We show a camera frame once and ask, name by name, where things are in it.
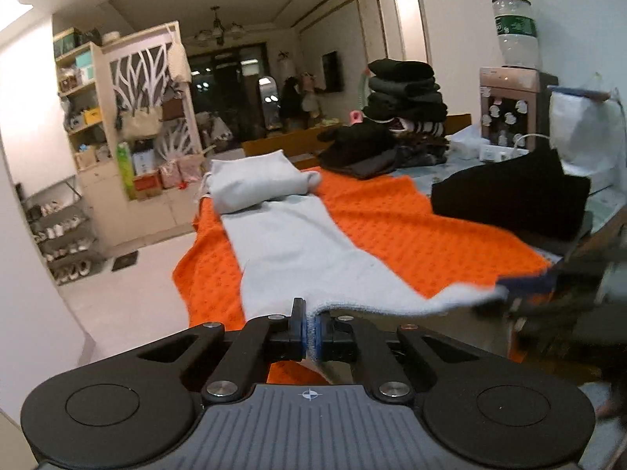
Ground orange patterned mat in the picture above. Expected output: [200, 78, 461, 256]
[171, 166, 555, 387]

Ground pink water dispenser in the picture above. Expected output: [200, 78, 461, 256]
[478, 65, 560, 158]

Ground white plastic bag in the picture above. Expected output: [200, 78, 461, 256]
[545, 85, 627, 193]

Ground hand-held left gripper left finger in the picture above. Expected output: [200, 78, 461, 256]
[137, 298, 310, 405]

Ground grey folded garment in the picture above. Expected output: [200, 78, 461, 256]
[509, 229, 589, 256]

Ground stack of folded dark clothes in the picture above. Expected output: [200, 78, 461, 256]
[364, 58, 450, 167]

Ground shoe rack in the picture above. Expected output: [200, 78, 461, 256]
[21, 180, 105, 286]

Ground flat dark panel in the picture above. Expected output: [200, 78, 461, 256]
[547, 85, 619, 102]

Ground dark door mat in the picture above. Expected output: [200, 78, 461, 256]
[111, 251, 141, 273]

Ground white power strip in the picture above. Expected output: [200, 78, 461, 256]
[477, 143, 521, 163]

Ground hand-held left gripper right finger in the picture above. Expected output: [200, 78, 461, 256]
[315, 314, 493, 405]

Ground dark grey folded pants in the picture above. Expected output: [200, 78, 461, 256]
[342, 148, 399, 180]

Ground open storage shelf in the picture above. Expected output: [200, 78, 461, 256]
[52, 28, 107, 183]

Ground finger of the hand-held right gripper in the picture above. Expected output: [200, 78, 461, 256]
[496, 263, 562, 295]

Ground cream fleece pants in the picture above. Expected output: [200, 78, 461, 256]
[197, 149, 511, 353]

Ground clear water bottle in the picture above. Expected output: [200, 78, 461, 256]
[491, 0, 540, 68]

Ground chandelier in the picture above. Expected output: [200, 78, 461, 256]
[192, 5, 246, 48]

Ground white lattice partition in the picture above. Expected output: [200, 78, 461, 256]
[99, 21, 205, 246]

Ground wall television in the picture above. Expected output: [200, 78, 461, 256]
[320, 50, 344, 95]

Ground dark glass doors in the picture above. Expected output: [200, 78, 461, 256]
[187, 43, 286, 141]

